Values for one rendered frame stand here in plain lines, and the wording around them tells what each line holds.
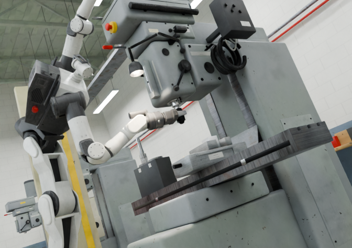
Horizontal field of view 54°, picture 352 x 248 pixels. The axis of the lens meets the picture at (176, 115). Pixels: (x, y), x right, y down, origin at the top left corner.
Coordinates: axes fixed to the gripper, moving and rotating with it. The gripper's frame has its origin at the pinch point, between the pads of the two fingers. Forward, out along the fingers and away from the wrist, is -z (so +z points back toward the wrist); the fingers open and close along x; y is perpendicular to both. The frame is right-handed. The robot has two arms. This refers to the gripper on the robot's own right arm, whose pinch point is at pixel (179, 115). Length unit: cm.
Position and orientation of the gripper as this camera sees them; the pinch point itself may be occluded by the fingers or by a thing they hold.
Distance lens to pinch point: 181.6
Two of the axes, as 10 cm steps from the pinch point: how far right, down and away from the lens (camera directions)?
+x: -3.1, 3.5, 8.8
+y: 3.1, 9.2, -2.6
